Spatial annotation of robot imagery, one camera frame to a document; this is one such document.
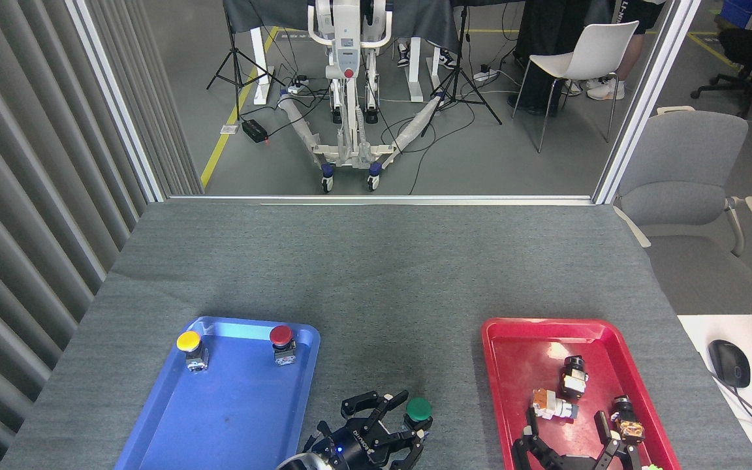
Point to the yellow push button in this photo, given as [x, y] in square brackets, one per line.
[190, 346]

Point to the black power box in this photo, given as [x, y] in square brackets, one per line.
[254, 130]

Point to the black knob switch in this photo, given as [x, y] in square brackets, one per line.
[572, 377]

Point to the black tripod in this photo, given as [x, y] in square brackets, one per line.
[237, 65]
[459, 72]

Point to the white plastic chair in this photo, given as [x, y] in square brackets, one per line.
[585, 55]

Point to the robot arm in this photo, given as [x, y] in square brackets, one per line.
[299, 464]

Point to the blue plastic tray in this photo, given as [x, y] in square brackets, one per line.
[232, 405]

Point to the white power strip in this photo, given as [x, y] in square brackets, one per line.
[485, 74]
[298, 85]

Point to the black office chair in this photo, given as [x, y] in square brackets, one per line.
[751, 49]

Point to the silver frame post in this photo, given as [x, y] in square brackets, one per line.
[118, 104]
[647, 98]

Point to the grey office chair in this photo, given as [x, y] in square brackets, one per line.
[683, 170]

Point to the red plastic tray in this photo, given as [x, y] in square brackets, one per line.
[532, 372]

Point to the white side table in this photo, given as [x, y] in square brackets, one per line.
[751, 418]

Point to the white table leg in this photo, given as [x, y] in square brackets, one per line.
[416, 68]
[260, 65]

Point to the grey slatted panel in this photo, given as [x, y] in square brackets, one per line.
[30, 196]

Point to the person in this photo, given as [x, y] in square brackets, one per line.
[630, 46]
[539, 39]
[404, 56]

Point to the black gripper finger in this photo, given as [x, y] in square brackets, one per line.
[534, 447]
[615, 445]
[369, 408]
[402, 444]

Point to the green push button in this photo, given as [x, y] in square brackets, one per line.
[419, 408]

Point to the white and orange switch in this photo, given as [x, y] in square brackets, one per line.
[551, 405]

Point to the white stand on wheels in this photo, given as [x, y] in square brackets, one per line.
[348, 78]

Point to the dark table cloth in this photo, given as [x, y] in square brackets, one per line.
[415, 19]

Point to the black computer mouse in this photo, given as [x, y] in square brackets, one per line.
[729, 363]

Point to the blue storage bin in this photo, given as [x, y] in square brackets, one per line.
[739, 12]

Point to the red push button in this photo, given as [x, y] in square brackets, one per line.
[282, 341]

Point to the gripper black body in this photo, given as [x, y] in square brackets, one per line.
[348, 449]

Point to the black and orange switch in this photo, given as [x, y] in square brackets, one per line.
[628, 421]

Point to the grey table mat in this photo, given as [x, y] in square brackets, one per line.
[389, 274]

